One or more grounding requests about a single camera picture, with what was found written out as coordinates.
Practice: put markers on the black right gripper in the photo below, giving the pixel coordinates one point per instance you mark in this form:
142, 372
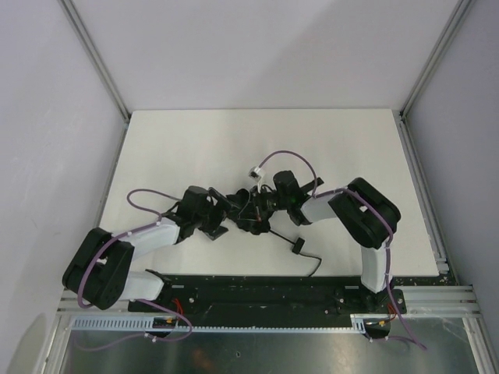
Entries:
252, 210

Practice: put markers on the aluminium frame post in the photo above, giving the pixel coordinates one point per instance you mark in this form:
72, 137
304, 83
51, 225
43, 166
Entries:
444, 41
80, 30

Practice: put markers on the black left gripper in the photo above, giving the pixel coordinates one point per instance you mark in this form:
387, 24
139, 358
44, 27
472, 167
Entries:
217, 213

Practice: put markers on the right aluminium frame post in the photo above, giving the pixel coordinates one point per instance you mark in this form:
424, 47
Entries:
444, 41

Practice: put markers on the aluminium frame side rail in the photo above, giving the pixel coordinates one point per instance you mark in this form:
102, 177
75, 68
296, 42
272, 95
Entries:
442, 295

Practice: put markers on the left aluminium frame post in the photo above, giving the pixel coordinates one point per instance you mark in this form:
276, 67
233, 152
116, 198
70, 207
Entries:
80, 30

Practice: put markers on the grey slotted cable duct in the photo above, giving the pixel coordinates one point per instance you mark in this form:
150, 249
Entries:
160, 324

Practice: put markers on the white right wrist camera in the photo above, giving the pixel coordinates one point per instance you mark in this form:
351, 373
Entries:
257, 174

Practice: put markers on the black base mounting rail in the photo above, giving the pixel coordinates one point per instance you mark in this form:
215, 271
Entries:
271, 301

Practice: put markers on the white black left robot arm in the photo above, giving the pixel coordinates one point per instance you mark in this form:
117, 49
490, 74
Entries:
100, 273

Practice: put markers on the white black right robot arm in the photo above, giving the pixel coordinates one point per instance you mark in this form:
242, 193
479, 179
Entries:
368, 216

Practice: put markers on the black folding umbrella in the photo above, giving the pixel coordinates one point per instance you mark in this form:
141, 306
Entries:
249, 210

